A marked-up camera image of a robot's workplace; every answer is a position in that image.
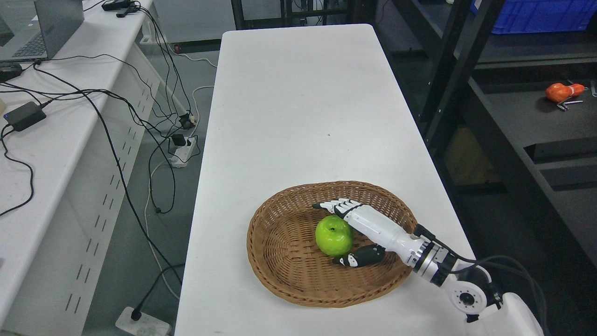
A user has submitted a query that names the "brown wicker basket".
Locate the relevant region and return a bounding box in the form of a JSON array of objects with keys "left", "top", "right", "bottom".
[{"left": 247, "top": 181, "right": 417, "bottom": 308}]

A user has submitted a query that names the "grey laptop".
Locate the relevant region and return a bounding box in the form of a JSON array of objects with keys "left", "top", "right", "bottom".
[{"left": 1, "top": 0, "right": 84, "bottom": 63}]

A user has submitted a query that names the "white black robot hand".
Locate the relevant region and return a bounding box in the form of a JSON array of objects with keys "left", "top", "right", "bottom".
[{"left": 312, "top": 198, "right": 424, "bottom": 266}]

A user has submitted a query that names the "green apple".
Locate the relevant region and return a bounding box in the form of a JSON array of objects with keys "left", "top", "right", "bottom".
[{"left": 315, "top": 215, "right": 354, "bottom": 257}]

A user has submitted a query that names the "orange toy on shelf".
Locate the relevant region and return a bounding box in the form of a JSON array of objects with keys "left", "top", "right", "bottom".
[{"left": 545, "top": 83, "right": 585, "bottom": 111}]

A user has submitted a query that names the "black power adapter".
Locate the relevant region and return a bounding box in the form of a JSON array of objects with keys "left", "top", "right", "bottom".
[{"left": 3, "top": 102, "right": 47, "bottom": 132}]

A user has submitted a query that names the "blue storage bin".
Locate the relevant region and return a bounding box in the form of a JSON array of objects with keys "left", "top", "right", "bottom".
[{"left": 491, "top": 0, "right": 597, "bottom": 35}]

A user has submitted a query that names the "white side desk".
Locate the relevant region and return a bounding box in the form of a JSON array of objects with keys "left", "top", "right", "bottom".
[{"left": 0, "top": 0, "right": 187, "bottom": 336}]

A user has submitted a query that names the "white power strip far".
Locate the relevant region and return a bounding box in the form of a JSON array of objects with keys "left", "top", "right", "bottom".
[{"left": 168, "top": 133, "right": 197, "bottom": 168}]

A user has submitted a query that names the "black computer mouse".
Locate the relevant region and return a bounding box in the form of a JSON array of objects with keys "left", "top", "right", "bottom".
[{"left": 0, "top": 62, "right": 23, "bottom": 83}]

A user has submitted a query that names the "white table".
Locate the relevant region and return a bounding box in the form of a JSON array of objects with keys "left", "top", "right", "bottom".
[{"left": 174, "top": 25, "right": 473, "bottom": 336}]

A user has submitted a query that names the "white power strip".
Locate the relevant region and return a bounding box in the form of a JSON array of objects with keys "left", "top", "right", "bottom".
[
  {"left": 115, "top": 307, "right": 172, "bottom": 336},
  {"left": 168, "top": 133, "right": 197, "bottom": 168}
]

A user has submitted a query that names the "white power strip near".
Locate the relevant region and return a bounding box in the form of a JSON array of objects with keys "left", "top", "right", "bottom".
[{"left": 115, "top": 307, "right": 172, "bottom": 336}]

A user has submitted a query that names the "black metal shelf rack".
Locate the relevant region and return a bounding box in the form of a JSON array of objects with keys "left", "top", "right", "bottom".
[{"left": 374, "top": 0, "right": 596, "bottom": 285}]

